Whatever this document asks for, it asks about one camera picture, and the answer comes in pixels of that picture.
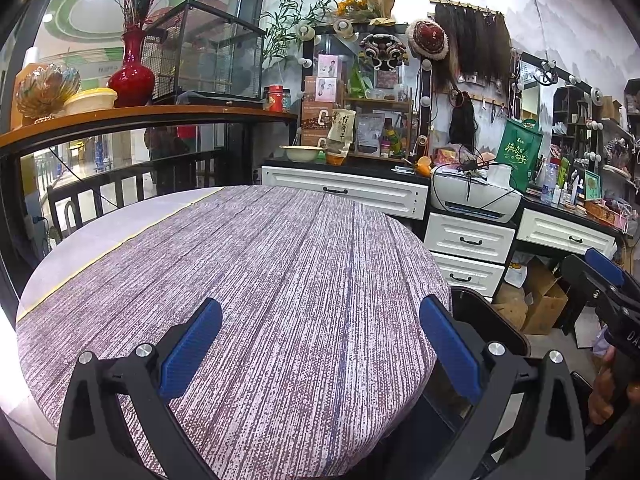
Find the brown wooden counter shelf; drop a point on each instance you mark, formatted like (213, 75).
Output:
(150, 115)

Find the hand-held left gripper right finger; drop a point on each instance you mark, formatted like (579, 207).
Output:
(450, 347)

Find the red round hat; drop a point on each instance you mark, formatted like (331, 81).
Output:
(427, 40)

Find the red can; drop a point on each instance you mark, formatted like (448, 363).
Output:
(275, 99)

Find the open cardboard box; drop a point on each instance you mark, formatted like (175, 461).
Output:
(545, 305)

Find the small wooden rack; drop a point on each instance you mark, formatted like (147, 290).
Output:
(380, 105)

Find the small jar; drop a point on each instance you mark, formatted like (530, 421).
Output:
(286, 100)

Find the gold lotus ornament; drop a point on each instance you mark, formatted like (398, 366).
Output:
(45, 92)

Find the black wig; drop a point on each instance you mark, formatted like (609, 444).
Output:
(461, 120)

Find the dried branches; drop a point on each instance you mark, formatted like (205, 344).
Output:
(137, 0)

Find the sunflower bouquet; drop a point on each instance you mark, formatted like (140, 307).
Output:
(362, 2)

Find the glass bowl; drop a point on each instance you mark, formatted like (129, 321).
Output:
(376, 94)

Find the stack of brown boxes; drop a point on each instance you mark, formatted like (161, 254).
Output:
(310, 125)

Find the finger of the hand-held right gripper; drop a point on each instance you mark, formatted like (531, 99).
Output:
(585, 282)
(605, 266)

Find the ornate headdress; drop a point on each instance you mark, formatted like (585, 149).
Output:
(384, 51)

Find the green leafy plant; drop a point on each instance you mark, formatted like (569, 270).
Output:
(290, 25)

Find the green framed picture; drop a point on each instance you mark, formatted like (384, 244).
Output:
(592, 185)

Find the beige paper snack bag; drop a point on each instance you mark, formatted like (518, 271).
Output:
(341, 132)

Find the white printer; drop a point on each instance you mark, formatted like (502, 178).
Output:
(470, 197)

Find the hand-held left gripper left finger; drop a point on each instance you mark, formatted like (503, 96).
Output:
(192, 347)

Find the orange fruit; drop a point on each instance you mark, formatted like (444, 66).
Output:
(424, 167)

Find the black slatted chair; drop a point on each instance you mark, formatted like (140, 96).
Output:
(130, 170)

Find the person's right hand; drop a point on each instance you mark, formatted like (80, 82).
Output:
(602, 390)

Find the yellow bowl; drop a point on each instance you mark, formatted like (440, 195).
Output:
(90, 101)

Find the green tote bag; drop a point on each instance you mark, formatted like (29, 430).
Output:
(519, 157)

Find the light lavender tablecloth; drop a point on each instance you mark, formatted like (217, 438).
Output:
(100, 240)

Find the cluster of cosmetic bottles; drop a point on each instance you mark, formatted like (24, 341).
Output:
(570, 190)

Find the clear water bottle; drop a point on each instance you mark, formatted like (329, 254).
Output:
(552, 185)

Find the green packet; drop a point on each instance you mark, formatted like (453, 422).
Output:
(360, 82)

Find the red vase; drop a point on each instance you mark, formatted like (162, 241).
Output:
(131, 85)

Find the vanity mirror with bulbs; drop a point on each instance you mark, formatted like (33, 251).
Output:
(306, 50)
(555, 105)

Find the wicker basket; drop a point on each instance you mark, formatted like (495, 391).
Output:
(600, 214)

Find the flat brown cardboard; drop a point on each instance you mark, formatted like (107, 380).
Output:
(510, 310)

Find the cream basin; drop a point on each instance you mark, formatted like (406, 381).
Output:
(299, 154)

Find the row of hanging hair extensions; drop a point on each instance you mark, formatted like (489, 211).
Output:
(472, 40)

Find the white bag yellow print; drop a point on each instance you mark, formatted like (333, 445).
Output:
(517, 275)

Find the wide white drawer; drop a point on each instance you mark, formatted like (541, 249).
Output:
(290, 182)

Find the glass terrarium black frame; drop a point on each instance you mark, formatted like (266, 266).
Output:
(215, 55)

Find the pink portrait box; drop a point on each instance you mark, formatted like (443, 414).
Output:
(326, 90)
(330, 66)

